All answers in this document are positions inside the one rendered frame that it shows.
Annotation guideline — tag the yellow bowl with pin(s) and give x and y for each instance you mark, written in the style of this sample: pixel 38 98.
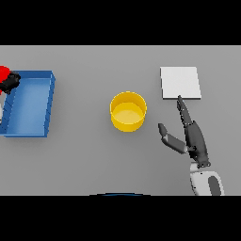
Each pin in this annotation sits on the yellow bowl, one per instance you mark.
pixel 128 113

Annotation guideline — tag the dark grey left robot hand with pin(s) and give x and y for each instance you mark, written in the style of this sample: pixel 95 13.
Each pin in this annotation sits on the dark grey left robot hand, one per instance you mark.
pixel 10 81

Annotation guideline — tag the red beaker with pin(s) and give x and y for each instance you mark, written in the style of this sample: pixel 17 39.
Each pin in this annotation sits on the red beaker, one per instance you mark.
pixel 3 73

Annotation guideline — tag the blue tray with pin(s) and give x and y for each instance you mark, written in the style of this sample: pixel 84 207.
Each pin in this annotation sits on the blue tray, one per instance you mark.
pixel 28 105

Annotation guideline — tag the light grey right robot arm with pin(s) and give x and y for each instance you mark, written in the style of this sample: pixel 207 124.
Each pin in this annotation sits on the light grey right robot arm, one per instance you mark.
pixel 204 183

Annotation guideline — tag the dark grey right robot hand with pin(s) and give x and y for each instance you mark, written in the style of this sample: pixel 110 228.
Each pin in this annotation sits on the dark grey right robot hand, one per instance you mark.
pixel 195 139

